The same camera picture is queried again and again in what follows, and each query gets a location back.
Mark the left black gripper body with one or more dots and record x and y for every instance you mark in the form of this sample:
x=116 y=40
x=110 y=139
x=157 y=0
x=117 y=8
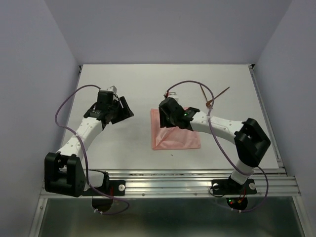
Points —
x=114 y=108

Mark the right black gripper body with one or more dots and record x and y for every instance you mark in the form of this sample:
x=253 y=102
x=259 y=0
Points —
x=173 y=120

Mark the pink cloth napkin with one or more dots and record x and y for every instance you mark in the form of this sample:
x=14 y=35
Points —
x=172 y=138

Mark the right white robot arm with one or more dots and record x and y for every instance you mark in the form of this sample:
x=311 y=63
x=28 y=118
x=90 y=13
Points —
x=249 y=138

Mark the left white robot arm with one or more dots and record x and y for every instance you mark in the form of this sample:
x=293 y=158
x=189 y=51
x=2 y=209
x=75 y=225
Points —
x=63 y=171

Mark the brown wooden fork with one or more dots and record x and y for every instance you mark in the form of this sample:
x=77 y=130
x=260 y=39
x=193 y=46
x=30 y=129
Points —
x=211 y=101

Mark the brown wooden knife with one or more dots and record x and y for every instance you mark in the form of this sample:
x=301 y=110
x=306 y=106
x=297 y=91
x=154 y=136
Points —
x=203 y=92

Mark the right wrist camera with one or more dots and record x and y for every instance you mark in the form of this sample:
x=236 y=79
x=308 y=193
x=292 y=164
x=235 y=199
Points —
x=172 y=95

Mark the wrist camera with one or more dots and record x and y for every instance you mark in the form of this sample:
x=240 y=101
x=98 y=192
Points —
x=172 y=95
x=112 y=89

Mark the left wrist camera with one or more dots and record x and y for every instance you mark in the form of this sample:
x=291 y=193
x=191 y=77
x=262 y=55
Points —
x=112 y=89

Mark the aluminium rail frame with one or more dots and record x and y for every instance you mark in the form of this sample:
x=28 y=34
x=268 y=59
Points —
x=168 y=191

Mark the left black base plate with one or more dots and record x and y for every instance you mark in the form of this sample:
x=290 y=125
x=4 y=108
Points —
x=115 y=188

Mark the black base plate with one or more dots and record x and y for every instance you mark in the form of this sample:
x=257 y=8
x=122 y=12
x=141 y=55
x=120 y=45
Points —
x=115 y=188
x=223 y=187

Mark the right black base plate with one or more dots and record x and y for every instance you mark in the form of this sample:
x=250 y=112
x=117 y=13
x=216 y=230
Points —
x=223 y=187

